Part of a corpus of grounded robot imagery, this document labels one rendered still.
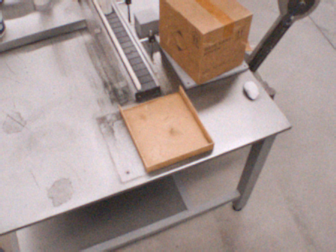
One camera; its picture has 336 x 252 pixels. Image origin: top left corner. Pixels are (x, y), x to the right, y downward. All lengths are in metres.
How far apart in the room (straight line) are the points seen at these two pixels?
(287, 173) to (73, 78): 1.42
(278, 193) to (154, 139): 1.12
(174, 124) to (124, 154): 0.22
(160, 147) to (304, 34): 2.24
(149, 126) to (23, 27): 0.84
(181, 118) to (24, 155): 0.61
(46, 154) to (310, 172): 1.63
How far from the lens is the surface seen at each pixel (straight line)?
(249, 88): 1.51
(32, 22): 1.88
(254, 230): 2.13
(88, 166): 1.31
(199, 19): 1.38
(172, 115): 1.41
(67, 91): 1.55
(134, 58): 1.56
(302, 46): 3.20
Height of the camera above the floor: 1.94
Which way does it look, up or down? 54 degrees down
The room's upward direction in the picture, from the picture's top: straight up
